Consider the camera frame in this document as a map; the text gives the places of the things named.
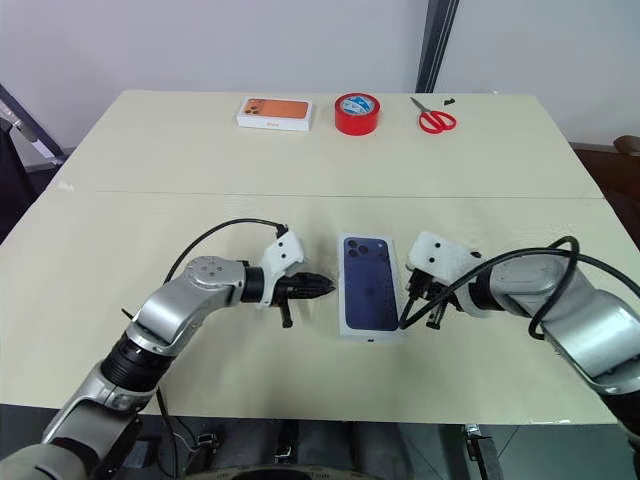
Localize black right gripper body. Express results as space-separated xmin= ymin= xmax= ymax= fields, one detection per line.
xmin=417 ymin=271 xmax=454 ymax=330

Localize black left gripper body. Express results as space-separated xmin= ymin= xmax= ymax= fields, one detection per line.
xmin=272 ymin=274 xmax=303 ymax=330

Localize orange print phone box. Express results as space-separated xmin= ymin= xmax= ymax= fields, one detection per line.
xmin=234 ymin=96 xmax=315 ymax=134

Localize red tape roll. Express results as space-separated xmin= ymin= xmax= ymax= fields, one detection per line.
xmin=333 ymin=91 xmax=384 ymax=137

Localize dark brown chair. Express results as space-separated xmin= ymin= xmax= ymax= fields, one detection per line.
xmin=569 ymin=134 xmax=640 ymax=251

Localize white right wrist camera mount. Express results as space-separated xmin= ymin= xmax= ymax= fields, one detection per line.
xmin=404 ymin=230 xmax=494 ymax=319

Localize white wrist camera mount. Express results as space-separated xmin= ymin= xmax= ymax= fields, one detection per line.
xmin=258 ymin=230 xmax=306 ymax=311
xmin=404 ymin=230 xmax=494 ymax=319

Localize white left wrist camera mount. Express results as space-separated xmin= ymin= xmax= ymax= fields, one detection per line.
xmin=258 ymin=230 xmax=306 ymax=311

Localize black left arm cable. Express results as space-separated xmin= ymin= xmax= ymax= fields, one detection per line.
xmin=162 ymin=218 xmax=291 ymax=289

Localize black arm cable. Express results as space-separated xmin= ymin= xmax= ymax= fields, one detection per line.
xmin=398 ymin=235 xmax=640 ymax=342
xmin=162 ymin=218 xmax=291 ymax=289

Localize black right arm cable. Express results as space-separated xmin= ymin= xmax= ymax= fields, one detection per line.
xmin=398 ymin=235 xmax=640 ymax=342

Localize red handled scissors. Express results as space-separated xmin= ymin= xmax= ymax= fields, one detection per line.
xmin=409 ymin=96 xmax=458 ymax=135

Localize metal table leg bracket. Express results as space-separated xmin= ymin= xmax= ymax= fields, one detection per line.
xmin=462 ymin=423 xmax=501 ymax=480

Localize thin black hanging cable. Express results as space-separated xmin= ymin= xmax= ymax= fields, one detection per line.
xmin=155 ymin=387 xmax=201 ymax=480

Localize dark metal post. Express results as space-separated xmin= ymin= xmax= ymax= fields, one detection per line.
xmin=414 ymin=0 xmax=460 ymax=94

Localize black silver stand frame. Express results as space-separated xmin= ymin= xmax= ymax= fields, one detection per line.
xmin=0 ymin=82 xmax=69 ymax=174

